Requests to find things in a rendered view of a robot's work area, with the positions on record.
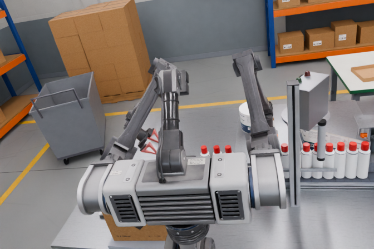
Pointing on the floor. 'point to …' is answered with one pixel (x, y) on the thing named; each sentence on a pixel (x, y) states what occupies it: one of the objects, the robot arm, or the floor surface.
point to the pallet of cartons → (106, 48)
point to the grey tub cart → (70, 116)
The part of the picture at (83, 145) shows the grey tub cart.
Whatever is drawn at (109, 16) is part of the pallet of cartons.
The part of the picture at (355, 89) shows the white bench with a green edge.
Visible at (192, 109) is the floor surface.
